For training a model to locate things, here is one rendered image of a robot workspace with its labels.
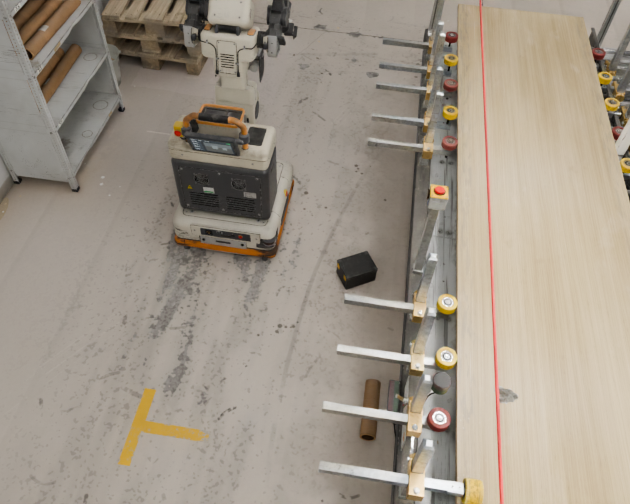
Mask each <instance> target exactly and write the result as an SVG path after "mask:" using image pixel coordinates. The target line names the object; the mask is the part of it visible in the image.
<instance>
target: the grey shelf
mask: <svg viewBox="0 0 630 504"><path fill-rule="evenodd" d="M26 1H27V0H0V155H1V157H2V159H3V160H4V162H5V164H6V166H7V168H8V170H9V172H10V174H11V176H12V178H13V180H14V181H13V182H14V184H20V183H21V182H22V179H21V178H17V176H24V177H32V178H39V179H46V180H54V181H61V182H69V184H70V187H71V190H72V192H78V191H79V189H80V187H79V185H78V183H77V180H76V178H75V175H76V173H77V171H78V170H79V168H80V166H81V164H82V161H83V159H84V157H85V155H86V154H87V152H88V151H89V150H90V149H91V147H92V146H93V145H94V143H95V141H96V140H97V138H98V136H99V135H100V133H101V131H102V130H103V128H104V126H105V125H106V123H107V121H108V120H109V118H110V116H111V114H112V113H113V111H114V109H115V108H116V106H117V104H118V103H119V108H118V111H119V112H124V110H125V107H124V105H123V101H122V98H121V94H120V90H119V86H118V83H117V79H116V75H115V71H114V68H113V64H112V60H111V56H110V53H109V49H108V45H107V42H106V38H105V34H104V30H103V27H102V23H101V19H100V15H99V12H98V8H97V4H96V0H81V4H80V6H79V7H78V8H77V9H76V10H75V11H74V13H73V14H72V15H71V16H70V17H69V18H68V20H67V21H66V22H65V23H64V24H63V25H62V26H61V28H60V29H59V30H58V31H57V32H56V33H55V35H54V36H53V37H52V38H51V39H50V40H49V41H48V43H47V44H46V45H45V46H44V47H43V48H42V50H41V51H40V52H39V53H38V54H37V55H36V56H35V58H34V59H33V60H29V57H28V55H27V52H26V50H25V47H24V45H23V42H22V40H21V37H20V34H19V32H18V29H17V27H16V24H15V22H14V19H13V16H14V15H15V14H16V13H17V12H18V10H19V9H20V8H21V7H22V6H23V5H24V4H25V3H26ZM91 5H92V7H91ZM92 9H93V11H92ZM93 12H94V15H93ZM94 16H95V18H94ZM2 20H3V21H2ZM11 20H12V21H11ZM95 20H96V22H95ZM6 21H7V22H6ZM3 22H4V23H3ZM96 23H97V25H96ZM4 24H5V26H4ZM8 25H9V26H8ZM5 27H6V28H5ZM97 27H98V29H97ZM9 28H10V29H9ZM6 29H7V31H6ZM98 31H99V33H98ZM7 32H8V33H7ZM8 34H9V36H8ZM99 34H100V36H99ZM9 37H10V38H9ZM18 38H19V39H18ZM100 38H101V40H100ZM10 39H11V40H10ZM13 39H14V40H13ZM11 42H12V43H11ZM101 42H102V44H101ZM12 44H13V45H12ZM72 44H77V45H79V46H80V47H81V49H82V52H81V54H80V55H79V57H78V58H77V60H76V61H75V63H74V64H73V66H72V67H71V69H70V70H69V72H68V73H67V75H66V76H65V78H64V79H63V81H62V82H61V84H60V85H59V87H58V88H57V90H56V91H55V93H54V94H53V96H52V97H51V99H50V100H49V102H48V103H47V104H46V101H45V98H44V96H43V93H42V91H41V88H40V86H39V83H38V81H37V78H36V77H37V76H38V75H39V73H40V72H41V71H42V69H43V68H44V67H45V65H46V64H47V63H48V61H49V60H50V59H51V57H52V56H53V55H54V54H55V52H56V51H57V50H58V48H59V47H60V48H62V49H63V50H64V52H65V53H66V52H67V50H68V49H69V47H70V46H71V45H72ZM102 45H103V47H102ZM13 46H14V48H13ZM16 46H17V47H16ZM22 48H23V49H22ZM14 49H15V50H14ZM17 49H18V50H17ZM15 51H16V53H15ZM19 53H20V54H19ZM16 54H17V55H16ZM26 58H27V59H26ZM106 60H107V62H106ZM107 63H108V65H107ZM108 67H109V69H108ZM109 71H110V73H109ZM110 74H111V76H110ZM111 78H112V80H111ZM27 81H28V82H27ZM112 81H113V83H112ZM28 83H29V85H28ZM36 83H37V84H36ZM113 85H114V87H113ZM29 86H30V87H29ZM37 86H38V87H37ZM30 88H31V90H30ZM114 89H115V91H114ZM31 91H32V92H31ZM115 92H116V94H115ZM32 93H33V94H32ZM33 96H34V97H33ZM34 98H35V99H34ZM35 101H36V102H35ZM43 101H44V102H43ZM36 103H37V104H36ZM44 104H45V105H44ZM37 105H38V107H37ZM40 105H41V106H40ZM38 108H39V109H38ZM41 108H42V109H41ZM39 110H40V112H39ZM40 113H41V114H40ZM15 173H16V174H15ZM16 175H17V176H16ZM67 179H68V180H67ZM70 180H71V181H70Z"/></svg>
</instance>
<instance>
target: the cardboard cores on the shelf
mask: <svg viewBox="0 0 630 504"><path fill-rule="evenodd" d="M80 4H81V0H27V1H26V3H25V4H24V5H23V6H22V7H21V8H20V9H19V10H18V12H17V13H16V14H15V15H14V16H13V19H14V22H15V24H16V27H17V29H18V32H19V34H20V37H21V40H22V42H23V45H24V47H25V50H26V52H27V55H28V57H29V60H33V59H34V58H35V56H36V55H37V54H38V53H39V52H40V51H41V50H42V48H43V47H44V46H45V45H46V44H47V43H48V41H49V40H50V39H51V38H52V37H53V36H54V35H55V33H56V32H57V31H58V30H59V29H60V28H61V26H62V25H63V24H64V23H65V22H66V21H67V20H68V18H69V17H70V16H71V15H72V14H73V13H74V11H75V10H76V9H77V8H78V7H79V6H80ZM81 52H82V49H81V47H80V46H79V45H77V44H72V45H71V46H70V47H69V49H68V50H67V52H66V53H65V52H64V50H63V49H62V48H60V47H59V48H58V50H57V51H56V52H55V54H54V55H53V56H52V57H51V59H50V60H49V61H48V63H47V64H46V65H45V67H44V68H43V69H42V71H41V72H40V73H39V75H38V76H37V77H36V78H37V81H38V83H39V86H40V88H41V91H42V93H43V96H44V98H45V101H46V104H47V103H48V102H49V100H50V99H51V97H52V96H53V94H54V93H55V91H56V90H57V88H58V87H59V85H60V84H61V82H62V81H63V79H64V78H65V76H66V75H67V73H68V72H69V70H70V69H71V67H72V66H73V64H74V63H75V61H76V60H77V58H78V57H79V55H80V54H81Z"/></svg>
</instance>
